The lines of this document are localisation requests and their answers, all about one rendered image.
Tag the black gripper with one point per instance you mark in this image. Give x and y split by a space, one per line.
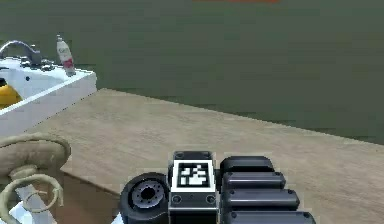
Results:
145 196

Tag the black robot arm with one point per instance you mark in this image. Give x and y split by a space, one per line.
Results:
253 193

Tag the beige coiled holder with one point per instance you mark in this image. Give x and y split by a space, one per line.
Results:
30 166

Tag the white sink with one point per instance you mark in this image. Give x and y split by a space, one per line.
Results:
46 96

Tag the white bottle with red label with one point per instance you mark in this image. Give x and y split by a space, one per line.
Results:
65 55

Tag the yellow round object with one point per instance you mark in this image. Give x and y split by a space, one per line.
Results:
7 95

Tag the grey metal faucet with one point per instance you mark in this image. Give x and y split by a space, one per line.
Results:
23 50

